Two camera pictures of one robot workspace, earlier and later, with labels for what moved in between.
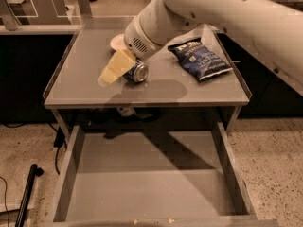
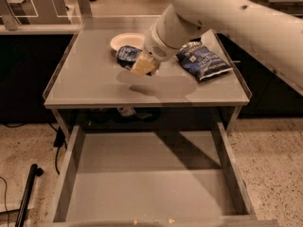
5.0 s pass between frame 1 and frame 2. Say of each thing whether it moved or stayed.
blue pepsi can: moved
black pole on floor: stayed
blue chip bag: stayed
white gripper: moved
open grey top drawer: stayed
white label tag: stayed
